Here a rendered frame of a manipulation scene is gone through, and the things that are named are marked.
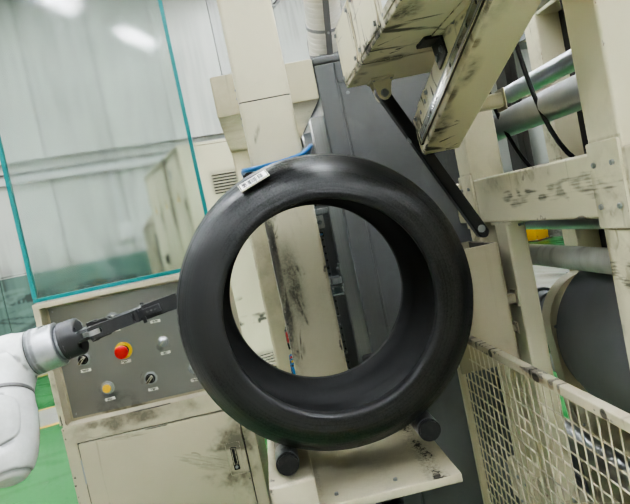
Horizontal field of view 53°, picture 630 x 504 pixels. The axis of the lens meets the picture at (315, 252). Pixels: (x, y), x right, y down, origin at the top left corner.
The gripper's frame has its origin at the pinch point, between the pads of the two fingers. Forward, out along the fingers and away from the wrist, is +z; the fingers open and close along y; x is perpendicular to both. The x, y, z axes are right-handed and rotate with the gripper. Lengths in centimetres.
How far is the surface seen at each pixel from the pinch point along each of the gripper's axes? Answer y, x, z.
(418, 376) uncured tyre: -13, 28, 42
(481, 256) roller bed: 21, 17, 71
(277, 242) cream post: 27.7, -3.2, 26.6
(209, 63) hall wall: 950, -299, 43
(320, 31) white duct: 78, -61, 64
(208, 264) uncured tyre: -11.9, -4.8, 12.6
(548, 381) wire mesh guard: -26, 33, 60
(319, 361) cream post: 27.7, 28.1, 26.3
